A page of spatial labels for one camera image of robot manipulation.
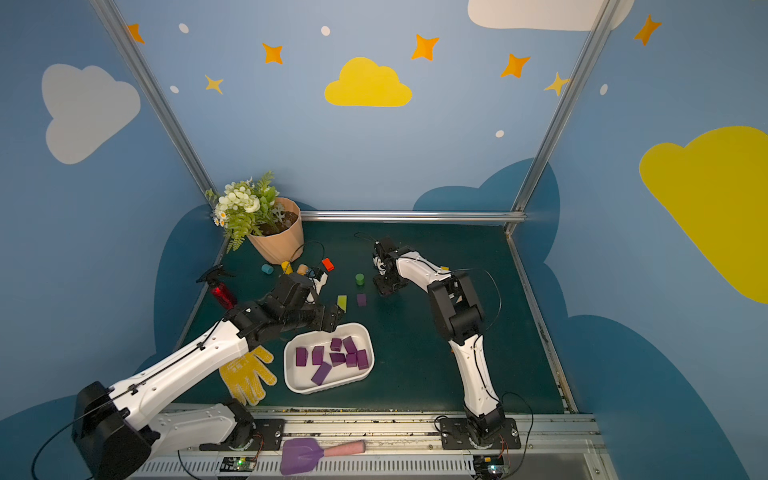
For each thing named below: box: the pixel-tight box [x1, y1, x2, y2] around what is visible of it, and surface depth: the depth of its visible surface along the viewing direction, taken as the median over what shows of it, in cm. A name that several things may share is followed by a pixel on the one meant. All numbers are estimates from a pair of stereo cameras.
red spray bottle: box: [210, 282, 237, 311], surface depth 94 cm
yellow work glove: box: [219, 345, 278, 407], surface depth 83 cm
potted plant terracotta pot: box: [248, 197, 305, 265], surface depth 103 cm
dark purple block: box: [329, 353, 347, 367], surface depth 88 cm
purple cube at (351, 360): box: [346, 352, 358, 368], surface depth 88 cm
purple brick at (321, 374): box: [311, 361, 332, 386], surface depth 86 cm
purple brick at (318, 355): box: [312, 346, 325, 365], surface depth 88 cm
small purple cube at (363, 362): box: [357, 349, 369, 370], surface depth 87 cm
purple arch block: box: [342, 336, 358, 354], surface depth 90 cm
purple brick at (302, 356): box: [296, 347, 309, 367], surface depth 88 cm
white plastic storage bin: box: [284, 323, 375, 395], surface depth 87 cm
